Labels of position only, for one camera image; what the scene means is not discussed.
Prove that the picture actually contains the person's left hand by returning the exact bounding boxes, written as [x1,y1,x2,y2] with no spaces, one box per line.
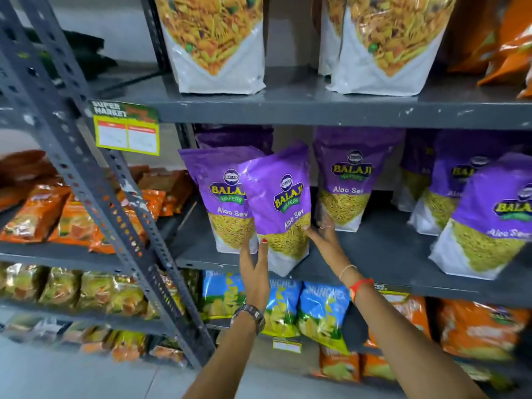
[239,234,272,312]

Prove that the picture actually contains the person's right hand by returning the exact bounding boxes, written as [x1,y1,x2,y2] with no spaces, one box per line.
[305,217,354,278]

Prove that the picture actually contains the purple snack packet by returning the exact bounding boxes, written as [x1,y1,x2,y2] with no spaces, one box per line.
[239,141,312,277]

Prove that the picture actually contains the person's left forearm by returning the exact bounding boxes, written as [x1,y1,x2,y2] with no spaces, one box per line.
[182,318,259,399]

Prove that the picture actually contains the person's right forearm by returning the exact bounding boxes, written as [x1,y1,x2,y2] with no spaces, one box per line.
[340,264,488,399]

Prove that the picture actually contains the blue chips packet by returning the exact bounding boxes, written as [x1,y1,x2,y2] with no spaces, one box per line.
[297,282,352,356]
[261,278,303,339]
[201,270,247,321]

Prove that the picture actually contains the silver wristwatch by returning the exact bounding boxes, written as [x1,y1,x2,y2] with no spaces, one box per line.
[230,303,267,335]

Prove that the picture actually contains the small yellow price tag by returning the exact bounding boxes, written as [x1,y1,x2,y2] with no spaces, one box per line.
[374,284,411,305]
[272,337,303,354]

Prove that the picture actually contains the orange snack packet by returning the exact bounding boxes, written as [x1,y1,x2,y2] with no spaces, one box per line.
[365,295,433,349]
[318,346,361,383]
[361,353,396,381]
[437,298,532,363]

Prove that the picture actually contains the dark grey metal shelf rack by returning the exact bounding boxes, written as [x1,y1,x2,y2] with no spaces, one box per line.
[89,0,532,399]

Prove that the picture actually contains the row of mixed colour packets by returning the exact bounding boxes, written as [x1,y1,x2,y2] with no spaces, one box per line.
[0,313,188,367]

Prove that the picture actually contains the row of purple packets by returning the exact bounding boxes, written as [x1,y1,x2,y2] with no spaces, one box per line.
[179,125,532,281]

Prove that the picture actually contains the grey slotted metal shelf rack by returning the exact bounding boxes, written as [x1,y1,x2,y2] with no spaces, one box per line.
[0,0,216,370]

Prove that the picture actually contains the green yellow shelf label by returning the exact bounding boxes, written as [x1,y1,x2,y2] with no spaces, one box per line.
[89,99,161,157]

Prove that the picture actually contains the white mixed snack bag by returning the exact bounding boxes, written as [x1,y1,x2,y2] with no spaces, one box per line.
[318,0,346,78]
[326,0,459,97]
[153,0,267,95]

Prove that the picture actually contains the row of green yellow packets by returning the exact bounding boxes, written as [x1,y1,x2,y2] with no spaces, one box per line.
[0,263,202,321]

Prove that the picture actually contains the row of orange packets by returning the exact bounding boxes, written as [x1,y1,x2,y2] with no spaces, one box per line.
[0,149,197,255]

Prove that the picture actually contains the dark bags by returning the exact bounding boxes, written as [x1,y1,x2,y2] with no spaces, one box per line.
[23,28,119,81]

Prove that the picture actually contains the pile of orange bags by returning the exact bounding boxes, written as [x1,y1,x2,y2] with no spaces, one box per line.
[447,0,532,100]

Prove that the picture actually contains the orange thread bracelet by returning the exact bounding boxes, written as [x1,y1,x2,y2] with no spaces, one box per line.
[348,278,375,303]

